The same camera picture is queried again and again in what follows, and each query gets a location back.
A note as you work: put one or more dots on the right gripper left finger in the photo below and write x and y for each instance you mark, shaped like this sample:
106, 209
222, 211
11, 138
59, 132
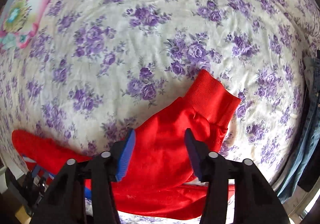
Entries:
82, 193

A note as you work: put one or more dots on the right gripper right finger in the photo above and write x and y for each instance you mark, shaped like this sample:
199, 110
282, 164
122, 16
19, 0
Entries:
255, 200

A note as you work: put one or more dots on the red track pants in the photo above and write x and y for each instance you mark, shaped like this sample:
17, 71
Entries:
158, 180

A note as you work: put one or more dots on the blue denim jeans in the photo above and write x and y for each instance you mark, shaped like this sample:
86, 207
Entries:
307, 141

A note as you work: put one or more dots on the purple floral bed quilt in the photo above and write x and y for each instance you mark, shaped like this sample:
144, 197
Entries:
98, 67

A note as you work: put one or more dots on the folded teal floral comforter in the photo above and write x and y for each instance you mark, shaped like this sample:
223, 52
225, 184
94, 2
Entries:
20, 21

